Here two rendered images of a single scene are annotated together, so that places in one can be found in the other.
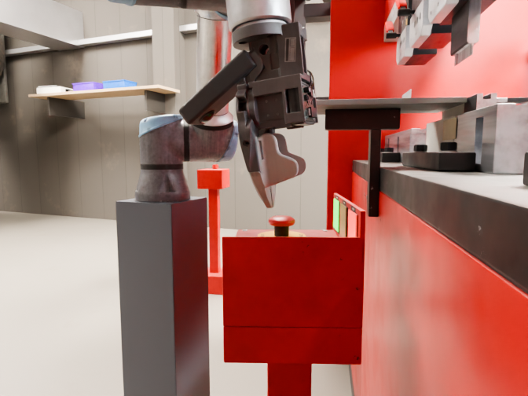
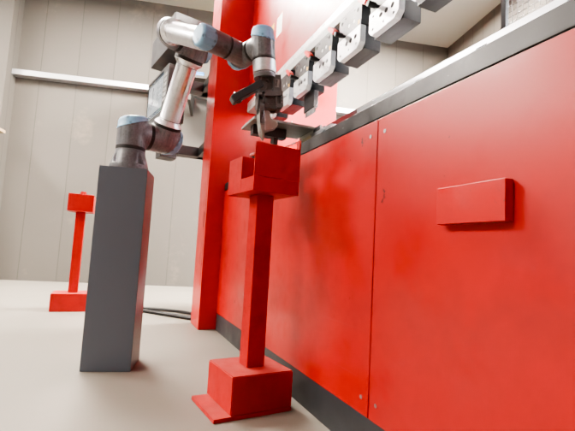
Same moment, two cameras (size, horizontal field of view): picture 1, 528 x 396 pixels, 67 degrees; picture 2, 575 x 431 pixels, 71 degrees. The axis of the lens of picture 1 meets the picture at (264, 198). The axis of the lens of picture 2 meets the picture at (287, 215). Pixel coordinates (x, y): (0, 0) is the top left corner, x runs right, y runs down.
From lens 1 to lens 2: 0.96 m
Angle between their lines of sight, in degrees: 34
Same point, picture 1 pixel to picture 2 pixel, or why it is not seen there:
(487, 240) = (345, 127)
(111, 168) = not seen: outside the picture
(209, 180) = (80, 203)
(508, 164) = not seen: hidden behind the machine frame
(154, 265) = (128, 209)
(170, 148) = (143, 137)
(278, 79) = (275, 91)
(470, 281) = (340, 142)
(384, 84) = (246, 138)
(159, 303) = (129, 236)
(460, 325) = (337, 156)
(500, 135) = not seen: hidden behind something
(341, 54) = (221, 114)
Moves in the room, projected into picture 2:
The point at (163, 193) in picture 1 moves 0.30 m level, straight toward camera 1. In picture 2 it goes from (137, 163) to (177, 154)
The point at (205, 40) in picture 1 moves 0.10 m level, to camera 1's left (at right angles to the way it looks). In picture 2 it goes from (181, 77) to (156, 70)
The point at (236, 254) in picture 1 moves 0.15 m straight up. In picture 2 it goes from (260, 148) to (263, 100)
